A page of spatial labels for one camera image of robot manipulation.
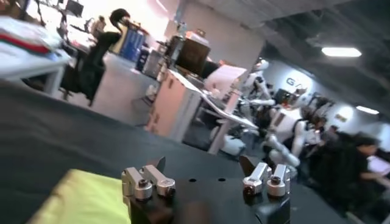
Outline stack of folded clothes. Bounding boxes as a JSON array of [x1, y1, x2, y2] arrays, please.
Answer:
[[0, 16, 62, 55]]

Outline ceiling light panel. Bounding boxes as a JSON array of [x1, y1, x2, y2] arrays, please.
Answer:
[[355, 105, 380, 116], [321, 47, 363, 58]]

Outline yellow green t-shirt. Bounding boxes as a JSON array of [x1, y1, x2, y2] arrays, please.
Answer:
[[26, 169, 132, 224]]

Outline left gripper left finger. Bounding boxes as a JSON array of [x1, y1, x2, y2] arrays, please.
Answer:
[[121, 156, 177, 222]]

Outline black office chair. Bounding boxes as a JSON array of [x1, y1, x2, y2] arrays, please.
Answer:
[[60, 8, 132, 107]]

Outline long white desk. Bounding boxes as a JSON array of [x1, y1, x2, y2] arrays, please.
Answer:
[[0, 50, 73, 97]]

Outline black table cover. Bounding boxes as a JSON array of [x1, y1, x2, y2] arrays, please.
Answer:
[[0, 79, 345, 224]]

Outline white standing desk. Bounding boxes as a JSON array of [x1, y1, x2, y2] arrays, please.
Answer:
[[199, 91, 260, 155]]

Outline white humanoid robot black shoulders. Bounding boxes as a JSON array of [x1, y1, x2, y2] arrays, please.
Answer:
[[263, 91, 328, 168]]

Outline tall white cardboard box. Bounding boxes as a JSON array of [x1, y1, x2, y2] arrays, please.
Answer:
[[145, 69, 204, 143]]

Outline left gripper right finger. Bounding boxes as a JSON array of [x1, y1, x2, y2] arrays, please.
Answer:
[[238, 154, 291, 198]]

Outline black monitor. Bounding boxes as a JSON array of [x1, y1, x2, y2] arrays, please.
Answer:
[[175, 38, 211, 77]]

